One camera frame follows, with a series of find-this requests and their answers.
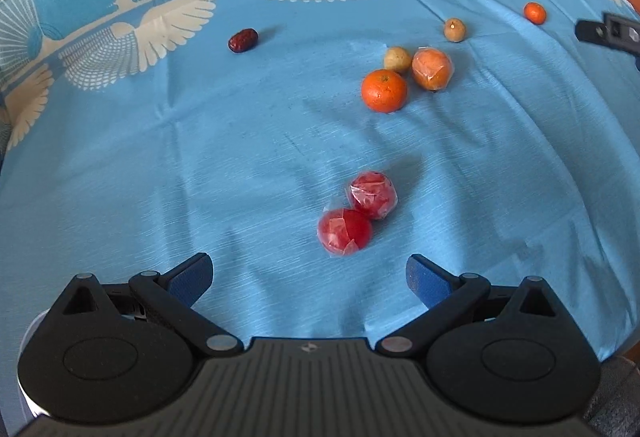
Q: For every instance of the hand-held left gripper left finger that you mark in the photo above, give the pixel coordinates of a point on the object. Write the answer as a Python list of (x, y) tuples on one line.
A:
[(192, 277)]

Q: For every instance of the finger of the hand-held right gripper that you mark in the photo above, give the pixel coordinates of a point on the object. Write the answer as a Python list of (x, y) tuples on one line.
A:
[(595, 32)]

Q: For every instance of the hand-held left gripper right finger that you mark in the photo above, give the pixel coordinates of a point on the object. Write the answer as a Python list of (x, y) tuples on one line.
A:
[(425, 279)]

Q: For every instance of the mandarin orange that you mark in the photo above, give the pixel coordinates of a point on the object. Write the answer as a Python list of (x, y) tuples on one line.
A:
[(384, 91), (534, 13)]

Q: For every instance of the plastic-wrapped red fruit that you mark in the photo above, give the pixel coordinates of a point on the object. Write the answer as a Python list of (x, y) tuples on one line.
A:
[(373, 195), (345, 232)]

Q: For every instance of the plastic-wrapped orange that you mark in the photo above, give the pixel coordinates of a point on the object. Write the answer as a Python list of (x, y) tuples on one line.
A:
[(432, 68)]

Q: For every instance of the tan longan fruit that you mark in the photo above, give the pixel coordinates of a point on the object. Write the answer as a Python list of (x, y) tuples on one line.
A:
[(396, 59), (455, 30)]

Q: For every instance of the blue fan-print blanket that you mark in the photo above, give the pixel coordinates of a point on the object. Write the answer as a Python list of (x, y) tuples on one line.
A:
[(200, 142)]

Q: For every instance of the dark red jujube date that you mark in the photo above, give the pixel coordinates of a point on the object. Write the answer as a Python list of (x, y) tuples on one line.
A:
[(243, 40)]

